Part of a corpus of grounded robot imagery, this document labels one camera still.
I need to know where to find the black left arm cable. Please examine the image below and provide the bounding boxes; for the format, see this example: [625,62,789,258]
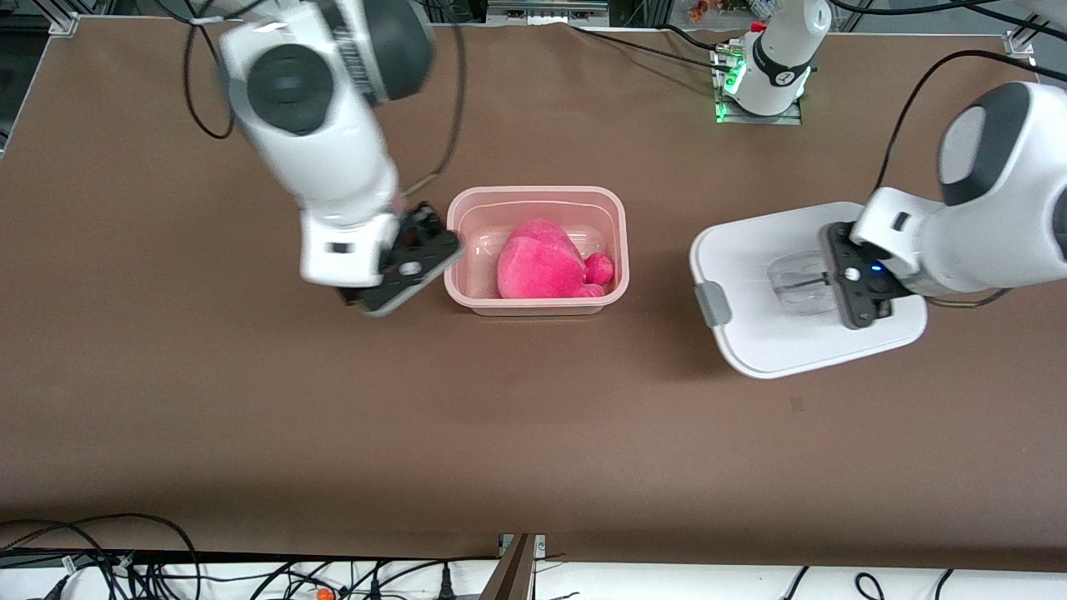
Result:
[874,48,1067,306]

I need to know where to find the black power plug cable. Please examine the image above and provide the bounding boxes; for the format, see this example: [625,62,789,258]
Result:
[367,557,501,600]

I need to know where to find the translucent pink plastic box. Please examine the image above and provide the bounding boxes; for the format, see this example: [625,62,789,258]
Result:
[444,186,630,317]

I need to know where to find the pink plush toy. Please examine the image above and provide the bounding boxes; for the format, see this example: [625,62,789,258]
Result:
[497,219,616,300]

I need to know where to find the white box lid grey clips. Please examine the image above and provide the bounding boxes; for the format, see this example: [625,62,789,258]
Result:
[689,202,929,381]

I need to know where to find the brown table cover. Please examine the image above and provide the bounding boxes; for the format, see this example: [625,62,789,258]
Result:
[0,17,1067,574]

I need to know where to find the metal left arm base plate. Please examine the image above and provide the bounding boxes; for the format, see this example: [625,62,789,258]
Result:
[714,46,803,126]

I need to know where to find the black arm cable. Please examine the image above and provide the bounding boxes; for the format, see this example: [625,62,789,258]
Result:
[182,0,468,201]
[874,48,1067,306]

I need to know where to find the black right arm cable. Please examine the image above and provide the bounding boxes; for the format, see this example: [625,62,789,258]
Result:
[182,0,468,201]

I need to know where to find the black looping floor cable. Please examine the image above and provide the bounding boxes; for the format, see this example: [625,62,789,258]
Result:
[0,512,203,600]

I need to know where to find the black table cable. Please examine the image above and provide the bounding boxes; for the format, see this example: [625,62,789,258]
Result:
[571,25,733,73]
[659,22,736,54]

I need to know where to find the aluminium profile post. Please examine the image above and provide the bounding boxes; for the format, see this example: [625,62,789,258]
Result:
[479,533,547,600]

